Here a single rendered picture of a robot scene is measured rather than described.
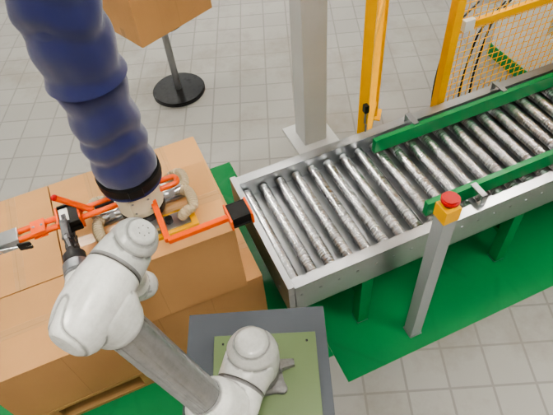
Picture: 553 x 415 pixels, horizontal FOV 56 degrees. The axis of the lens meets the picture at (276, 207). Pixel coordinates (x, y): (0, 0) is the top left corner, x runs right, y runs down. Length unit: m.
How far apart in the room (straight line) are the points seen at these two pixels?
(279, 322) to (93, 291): 0.95
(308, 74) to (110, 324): 2.31
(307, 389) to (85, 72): 1.18
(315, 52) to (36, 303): 1.96
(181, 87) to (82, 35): 2.73
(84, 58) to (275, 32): 3.31
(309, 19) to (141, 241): 2.06
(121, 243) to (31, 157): 2.90
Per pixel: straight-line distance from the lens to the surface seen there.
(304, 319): 1.95
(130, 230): 1.18
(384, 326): 2.80
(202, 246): 1.96
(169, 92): 4.14
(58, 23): 1.44
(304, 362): 1.85
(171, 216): 1.98
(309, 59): 3.14
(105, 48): 1.52
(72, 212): 2.00
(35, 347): 2.42
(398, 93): 4.01
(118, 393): 2.79
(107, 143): 1.68
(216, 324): 1.98
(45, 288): 2.55
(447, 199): 1.94
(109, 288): 1.16
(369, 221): 2.46
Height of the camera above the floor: 2.49
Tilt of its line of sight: 51 degrees down
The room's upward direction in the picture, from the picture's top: 6 degrees counter-clockwise
